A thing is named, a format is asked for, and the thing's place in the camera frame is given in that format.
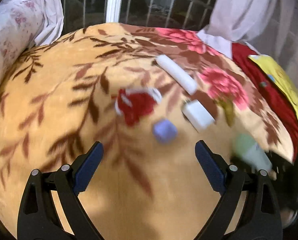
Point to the small purple cube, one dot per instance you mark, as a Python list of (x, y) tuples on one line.
[(164, 131)]

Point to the white sheer curtain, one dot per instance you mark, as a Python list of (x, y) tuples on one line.
[(251, 10), (48, 5)]

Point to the small white cylinder bottle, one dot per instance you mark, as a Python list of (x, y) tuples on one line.
[(197, 116)]

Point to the white framed barred window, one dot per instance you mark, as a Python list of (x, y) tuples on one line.
[(114, 2)]

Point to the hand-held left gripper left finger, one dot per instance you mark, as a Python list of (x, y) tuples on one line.
[(89, 166)]

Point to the rolled pink floral quilt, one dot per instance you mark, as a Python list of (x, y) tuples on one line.
[(11, 30)]

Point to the light green squeeze tube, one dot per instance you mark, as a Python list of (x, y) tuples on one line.
[(249, 150)]

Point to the red cloth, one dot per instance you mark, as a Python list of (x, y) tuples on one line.
[(269, 87)]

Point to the yellow printed pillow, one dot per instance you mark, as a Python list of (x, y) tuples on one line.
[(289, 87)]

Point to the long white tube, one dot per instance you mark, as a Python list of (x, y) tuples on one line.
[(176, 73)]

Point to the yellow floral plush blanket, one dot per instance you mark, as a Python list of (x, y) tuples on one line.
[(139, 205)]

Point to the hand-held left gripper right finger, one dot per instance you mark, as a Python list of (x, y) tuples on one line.
[(209, 166)]

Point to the red and white fabric item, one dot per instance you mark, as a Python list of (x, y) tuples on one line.
[(139, 105)]

